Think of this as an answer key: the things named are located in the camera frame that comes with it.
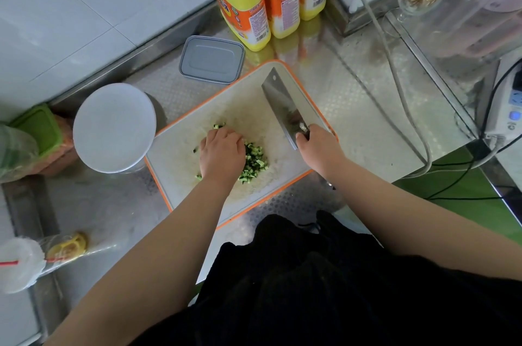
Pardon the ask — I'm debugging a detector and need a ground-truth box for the grey power cable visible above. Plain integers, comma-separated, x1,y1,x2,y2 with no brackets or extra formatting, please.
340,0,507,179

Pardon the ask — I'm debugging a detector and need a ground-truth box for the round container with white lid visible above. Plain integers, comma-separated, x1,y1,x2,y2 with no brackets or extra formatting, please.
73,83,157,174

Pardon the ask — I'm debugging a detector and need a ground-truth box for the clear bag of greens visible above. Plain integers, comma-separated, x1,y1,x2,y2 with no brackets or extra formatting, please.
0,123,40,184

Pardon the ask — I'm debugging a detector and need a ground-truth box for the person's right forearm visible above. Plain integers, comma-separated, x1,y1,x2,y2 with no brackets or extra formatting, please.
325,158,522,282

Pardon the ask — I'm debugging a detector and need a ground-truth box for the clear plastic container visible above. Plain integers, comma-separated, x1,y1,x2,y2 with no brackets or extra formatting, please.
420,0,522,70

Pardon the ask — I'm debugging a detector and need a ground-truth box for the steel cleaver knife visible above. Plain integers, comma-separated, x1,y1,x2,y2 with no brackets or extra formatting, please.
261,67,336,191

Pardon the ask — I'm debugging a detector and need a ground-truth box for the black cable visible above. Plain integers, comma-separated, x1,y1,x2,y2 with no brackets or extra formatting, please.
480,57,522,139
423,134,522,201

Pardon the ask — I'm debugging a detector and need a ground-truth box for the person's left forearm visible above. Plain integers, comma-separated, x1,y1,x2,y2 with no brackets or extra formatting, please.
44,180,234,346

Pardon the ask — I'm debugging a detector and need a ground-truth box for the clear bag of lemon slices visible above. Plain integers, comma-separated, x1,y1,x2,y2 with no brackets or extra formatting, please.
38,231,120,277

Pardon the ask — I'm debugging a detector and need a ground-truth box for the person's left hand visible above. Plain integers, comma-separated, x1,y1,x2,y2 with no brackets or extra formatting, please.
198,126,246,188

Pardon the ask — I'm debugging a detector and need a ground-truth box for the person's black clothing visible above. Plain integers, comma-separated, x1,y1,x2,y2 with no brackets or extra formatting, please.
130,210,522,346

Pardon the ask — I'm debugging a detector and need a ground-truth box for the plastic cup with red straw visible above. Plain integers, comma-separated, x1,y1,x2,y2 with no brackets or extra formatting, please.
0,237,46,295

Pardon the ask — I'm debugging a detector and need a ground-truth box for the grey rectangular container lid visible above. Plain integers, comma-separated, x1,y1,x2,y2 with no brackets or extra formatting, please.
179,35,246,85

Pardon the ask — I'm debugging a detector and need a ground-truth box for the person's right hand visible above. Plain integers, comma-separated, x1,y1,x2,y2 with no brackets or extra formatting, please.
295,124,347,182

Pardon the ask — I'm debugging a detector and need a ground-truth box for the white orange-edged cutting board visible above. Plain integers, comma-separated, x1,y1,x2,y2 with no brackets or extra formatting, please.
144,60,338,230

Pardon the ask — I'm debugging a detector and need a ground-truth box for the box with green lid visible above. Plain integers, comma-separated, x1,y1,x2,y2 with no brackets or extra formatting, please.
9,103,79,177

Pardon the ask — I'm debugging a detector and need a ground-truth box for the white power strip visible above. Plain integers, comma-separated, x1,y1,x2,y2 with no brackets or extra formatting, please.
484,68,522,143

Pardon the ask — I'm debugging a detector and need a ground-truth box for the pile of chopped green vegetable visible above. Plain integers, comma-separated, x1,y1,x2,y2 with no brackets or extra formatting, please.
193,123,269,185

